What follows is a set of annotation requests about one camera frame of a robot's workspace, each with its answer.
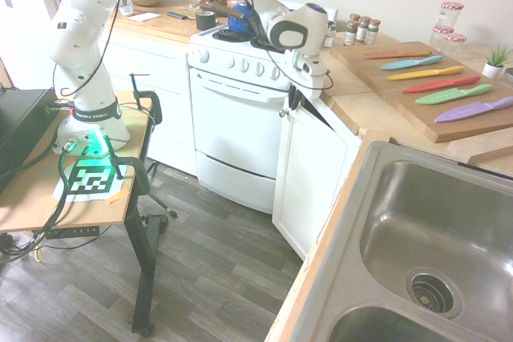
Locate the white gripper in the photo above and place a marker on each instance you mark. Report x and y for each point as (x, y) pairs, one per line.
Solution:
(314, 75)

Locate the white cabinet door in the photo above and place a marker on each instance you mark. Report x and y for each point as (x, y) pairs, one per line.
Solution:
(312, 174)

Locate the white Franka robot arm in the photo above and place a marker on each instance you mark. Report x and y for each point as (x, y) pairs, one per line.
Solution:
(84, 17)

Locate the white drawer cabinet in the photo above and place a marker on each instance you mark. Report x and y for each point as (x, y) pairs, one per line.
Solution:
(152, 89)

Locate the white stove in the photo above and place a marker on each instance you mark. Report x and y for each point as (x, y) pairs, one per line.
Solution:
(232, 117)

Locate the glass salt shaker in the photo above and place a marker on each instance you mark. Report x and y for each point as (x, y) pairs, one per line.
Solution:
(331, 37)

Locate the spice jar brown lid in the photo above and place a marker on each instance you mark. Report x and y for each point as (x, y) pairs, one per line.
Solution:
(372, 33)
(350, 35)
(354, 17)
(363, 31)

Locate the blue kettle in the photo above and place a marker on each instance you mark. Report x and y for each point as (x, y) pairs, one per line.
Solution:
(239, 17)

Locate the orange knife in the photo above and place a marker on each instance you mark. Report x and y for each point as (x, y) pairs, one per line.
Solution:
(384, 55)

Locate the large wooden cutting board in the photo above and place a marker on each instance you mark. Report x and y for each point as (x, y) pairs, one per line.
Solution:
(401, 101)

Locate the blue knife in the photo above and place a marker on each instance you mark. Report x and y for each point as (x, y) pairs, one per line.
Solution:
(405, 64)

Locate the black tape roll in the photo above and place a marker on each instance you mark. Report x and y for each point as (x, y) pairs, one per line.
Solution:
(205, 21)

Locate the yellow knife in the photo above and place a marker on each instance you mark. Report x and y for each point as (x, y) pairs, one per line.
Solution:
(417, 74)

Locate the brown plate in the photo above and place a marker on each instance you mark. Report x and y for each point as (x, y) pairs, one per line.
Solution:
(214, 1)

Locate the red knife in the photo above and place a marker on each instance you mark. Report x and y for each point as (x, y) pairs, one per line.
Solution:
(433, 86)

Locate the black screw clamp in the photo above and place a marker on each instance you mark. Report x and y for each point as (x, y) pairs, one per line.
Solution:
(154, 103)
(140, 175)

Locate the green knife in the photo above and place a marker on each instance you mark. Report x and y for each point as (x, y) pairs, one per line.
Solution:
(445, 96)

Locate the black tripod leg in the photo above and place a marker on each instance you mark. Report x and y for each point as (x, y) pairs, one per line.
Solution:
(160, 201)

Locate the purple knife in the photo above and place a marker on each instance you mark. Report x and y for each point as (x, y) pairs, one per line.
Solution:
(465, 112)

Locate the white notepad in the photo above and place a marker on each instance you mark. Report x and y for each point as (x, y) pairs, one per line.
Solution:
(144, 17)

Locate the stainless steel sink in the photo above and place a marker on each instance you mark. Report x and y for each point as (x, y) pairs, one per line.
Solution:
(360, 278)

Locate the small wooden board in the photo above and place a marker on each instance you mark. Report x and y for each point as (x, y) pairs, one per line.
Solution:
(481, 149)

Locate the white plastic package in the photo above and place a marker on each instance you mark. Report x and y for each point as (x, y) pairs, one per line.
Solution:
(127, 3)

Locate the small potted plant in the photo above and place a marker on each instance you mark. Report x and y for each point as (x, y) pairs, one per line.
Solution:
(493, 69)

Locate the grey bowl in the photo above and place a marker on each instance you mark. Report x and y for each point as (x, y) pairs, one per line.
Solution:
(510, 75)

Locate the printed marker paper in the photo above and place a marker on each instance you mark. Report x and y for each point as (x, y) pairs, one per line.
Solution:
(90, 182)

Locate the black control box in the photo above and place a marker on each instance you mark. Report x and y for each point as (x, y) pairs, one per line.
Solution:
(20, 117)

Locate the white refrigerator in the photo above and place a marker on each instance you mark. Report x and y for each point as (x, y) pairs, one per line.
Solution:
(24, 37)

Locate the wooden table black legs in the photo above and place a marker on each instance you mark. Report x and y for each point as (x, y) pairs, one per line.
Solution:
(24, 198)

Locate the white corner cabinet frame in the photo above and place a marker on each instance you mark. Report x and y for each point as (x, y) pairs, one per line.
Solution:
(356, 133)

